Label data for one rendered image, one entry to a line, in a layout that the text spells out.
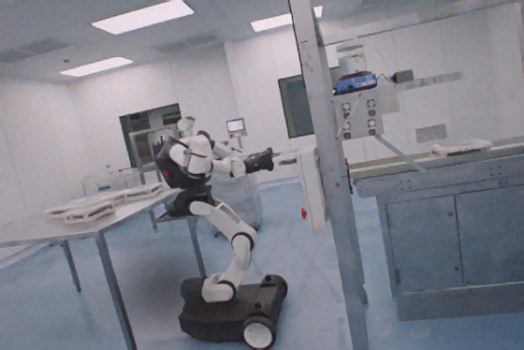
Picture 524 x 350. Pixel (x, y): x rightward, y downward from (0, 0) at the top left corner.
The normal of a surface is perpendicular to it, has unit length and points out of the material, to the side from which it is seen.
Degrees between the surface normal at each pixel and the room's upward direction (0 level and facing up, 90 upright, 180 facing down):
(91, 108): 90
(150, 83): 90
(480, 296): 90
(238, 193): 89
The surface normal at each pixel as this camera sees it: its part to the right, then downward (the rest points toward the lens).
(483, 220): -0.22, 0.18
